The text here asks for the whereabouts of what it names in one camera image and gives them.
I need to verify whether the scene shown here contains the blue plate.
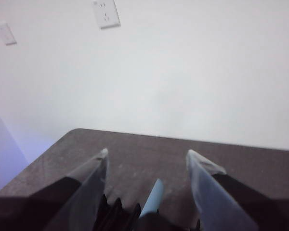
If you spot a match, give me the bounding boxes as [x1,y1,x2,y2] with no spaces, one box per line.
[138,178,164,218]

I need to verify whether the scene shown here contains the white wall socket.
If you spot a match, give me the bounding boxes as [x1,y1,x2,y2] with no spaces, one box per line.
[92,0,121,29]
[0,23,17,46]

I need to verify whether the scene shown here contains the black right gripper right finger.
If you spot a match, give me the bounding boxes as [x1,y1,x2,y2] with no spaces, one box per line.
[185,149,289,231]

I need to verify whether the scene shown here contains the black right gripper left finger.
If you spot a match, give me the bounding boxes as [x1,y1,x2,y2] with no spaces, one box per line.
[0,148,109,231]

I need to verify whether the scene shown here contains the black plate rack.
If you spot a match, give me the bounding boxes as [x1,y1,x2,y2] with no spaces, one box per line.
[93,194,202,231]

